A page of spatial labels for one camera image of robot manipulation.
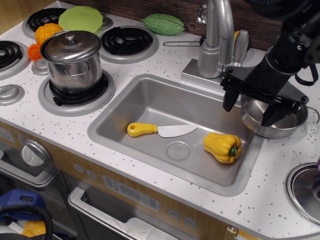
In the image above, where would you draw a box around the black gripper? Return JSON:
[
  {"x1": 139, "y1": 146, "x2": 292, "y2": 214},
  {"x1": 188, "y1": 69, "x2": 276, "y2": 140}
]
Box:
[{"x1": 220, "y1": 56, "x2": 308, "y2": 126}]

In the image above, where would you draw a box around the shallow steel pan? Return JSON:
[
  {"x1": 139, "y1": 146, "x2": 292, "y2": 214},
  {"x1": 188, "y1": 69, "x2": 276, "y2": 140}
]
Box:
[{"x1": 238, "y1": 95, "x2": 320, "y2": 139}]

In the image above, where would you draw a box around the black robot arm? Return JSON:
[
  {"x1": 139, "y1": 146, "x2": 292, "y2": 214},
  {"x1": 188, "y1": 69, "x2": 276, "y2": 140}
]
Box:
[{"x1": 221, "y1": 0, "x2": 320, "y2": 127}]

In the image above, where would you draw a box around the grey sink basin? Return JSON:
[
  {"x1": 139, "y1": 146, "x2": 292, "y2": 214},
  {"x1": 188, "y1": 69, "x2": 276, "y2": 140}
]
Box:
[{"x1": 87, "y1": 74, "x2": 264, "y2": 196}]

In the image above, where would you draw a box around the yellow toy bell pepper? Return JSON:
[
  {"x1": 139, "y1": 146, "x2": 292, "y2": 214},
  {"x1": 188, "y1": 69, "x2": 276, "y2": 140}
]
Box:
[{"x1": 203, "y1": 132, "x2": 242, "y2": 164}]

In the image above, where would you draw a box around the silver toy faucet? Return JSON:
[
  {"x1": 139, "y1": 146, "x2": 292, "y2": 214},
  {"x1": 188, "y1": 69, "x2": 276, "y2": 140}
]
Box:
[{"x1": 181, "y1": 0, "x2": 250, "y2": 87}]

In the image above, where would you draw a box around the purple toy eggplant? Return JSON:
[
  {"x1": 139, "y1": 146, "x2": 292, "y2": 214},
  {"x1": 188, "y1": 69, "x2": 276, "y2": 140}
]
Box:
[{"x1": 312, "y1": 159, "x2": 320, "y2": 200}]

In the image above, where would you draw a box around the green bumpy toy gourd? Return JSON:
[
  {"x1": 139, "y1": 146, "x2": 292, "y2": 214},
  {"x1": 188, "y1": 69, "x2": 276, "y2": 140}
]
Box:
[{"x1": 141, "y1": 13, "x2": 185, "y2": 36}]

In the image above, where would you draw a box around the back right stove burner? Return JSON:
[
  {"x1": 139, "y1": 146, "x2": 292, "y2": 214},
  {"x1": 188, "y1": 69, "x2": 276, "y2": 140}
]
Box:
[{"x1": 99, "y1": 26, "x2": 159, "y2": 65}]

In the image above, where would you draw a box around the stove burner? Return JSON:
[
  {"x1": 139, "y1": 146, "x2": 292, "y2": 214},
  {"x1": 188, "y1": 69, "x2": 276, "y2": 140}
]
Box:
[
  {"x1": 22, "y1": 7, "x2": 67, "y2": 40},
  {"x1": 0, "y1": 40, "x2": 31, "y2": 81},
  {"x1": 99, "y1": 26, "x2": 159, "y2": 65},
  {"x1": 38, "y1": 70, "x2": 115, "y2": 117}
]

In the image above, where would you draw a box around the front right stove burner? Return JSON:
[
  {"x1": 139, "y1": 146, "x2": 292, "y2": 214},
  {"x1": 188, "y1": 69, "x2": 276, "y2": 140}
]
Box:
[{"x1": 38, "y1": 70, "x2": 115, "y2": 117}]

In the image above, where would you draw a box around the light green plastic plate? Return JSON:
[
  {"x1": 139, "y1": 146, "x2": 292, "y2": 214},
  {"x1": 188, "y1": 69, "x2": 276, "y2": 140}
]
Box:
[{"x1": 58, "y1": 6, "x2": 103, "y2": 33}]

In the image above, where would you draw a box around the steel pot with lid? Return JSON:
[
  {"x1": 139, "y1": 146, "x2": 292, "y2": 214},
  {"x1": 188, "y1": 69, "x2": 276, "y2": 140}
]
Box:
[{"x1": 40, "y1": 30, "x2": 103, "y2": 93}]

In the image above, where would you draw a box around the grey centre stove knob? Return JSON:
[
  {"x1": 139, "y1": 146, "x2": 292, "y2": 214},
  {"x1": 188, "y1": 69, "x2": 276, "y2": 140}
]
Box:
[{"x1": 31, "y1": 58, "x2": 49, "y2": 76}]

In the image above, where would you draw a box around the grey stove knob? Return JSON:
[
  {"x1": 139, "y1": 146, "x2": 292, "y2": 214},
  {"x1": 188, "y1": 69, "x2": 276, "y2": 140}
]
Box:
[
  {"x1": 31, "y1": 58, "x2": 49, "y2": 76},
  {"x1": 0, "y1": 84, "x2": 25, "y2": 106}
]

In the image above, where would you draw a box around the orange toy pumpkin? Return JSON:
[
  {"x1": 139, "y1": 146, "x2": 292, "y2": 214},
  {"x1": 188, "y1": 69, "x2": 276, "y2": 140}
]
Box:
[{"x1": 34, "y1": 23, "x2": 63, "y2": 45}]

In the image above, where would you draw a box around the back left stove burner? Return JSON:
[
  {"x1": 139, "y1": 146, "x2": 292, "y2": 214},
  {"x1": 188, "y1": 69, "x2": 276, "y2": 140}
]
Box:
[{"x1": 22, "y1": 7, "x2": 67, "y2": 40}]

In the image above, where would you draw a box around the silver oven dial knob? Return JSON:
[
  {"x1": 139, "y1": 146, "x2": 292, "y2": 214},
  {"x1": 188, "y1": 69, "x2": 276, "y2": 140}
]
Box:
[{"x1": 20, "y1": 139, "x2": 52, "y2": 167}]

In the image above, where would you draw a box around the small orange toy piece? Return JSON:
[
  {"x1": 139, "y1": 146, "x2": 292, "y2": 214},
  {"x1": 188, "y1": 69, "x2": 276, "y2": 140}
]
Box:
[{"x1": 27, "y1": 44, "x2": 42, "y2": 61}]

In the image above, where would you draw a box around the front left stove burner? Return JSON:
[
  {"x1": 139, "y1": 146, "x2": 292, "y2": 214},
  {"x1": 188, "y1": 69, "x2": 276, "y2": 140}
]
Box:
[{"x1": 0, "y1": 40, "x2": 31, "y2": 81}]

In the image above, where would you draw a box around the blue object lower left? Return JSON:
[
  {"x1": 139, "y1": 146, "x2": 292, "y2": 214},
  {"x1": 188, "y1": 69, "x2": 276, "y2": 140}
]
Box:
[{"x1": 0, "y1": 188, "x2": 47, "y2": 222}]

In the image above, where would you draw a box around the yellow handled toy knife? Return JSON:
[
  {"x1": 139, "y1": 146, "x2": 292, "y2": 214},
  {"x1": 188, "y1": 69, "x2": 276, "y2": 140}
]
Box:
[{"x1": 126, "y1": 122, "x2": 198, "y2": 138}]

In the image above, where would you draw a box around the grey dishwasher door handle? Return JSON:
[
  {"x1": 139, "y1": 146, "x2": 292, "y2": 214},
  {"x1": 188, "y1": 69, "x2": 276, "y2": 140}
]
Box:
[{"x1": 68, "y1": 187, "x2": 175, "y2": 240}]

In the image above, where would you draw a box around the grey oven door handle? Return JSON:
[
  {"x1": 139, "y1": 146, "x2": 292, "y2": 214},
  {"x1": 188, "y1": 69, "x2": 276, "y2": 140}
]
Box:
[{"x1": 0, "y1": 150, "x2": 56, "y2": 191}]

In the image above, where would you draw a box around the black hose lower left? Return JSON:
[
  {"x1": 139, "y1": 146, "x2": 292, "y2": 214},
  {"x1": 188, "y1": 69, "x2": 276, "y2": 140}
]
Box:
[{"x1": 0, "y1": 204, "x2": 54, "y2": 240}]

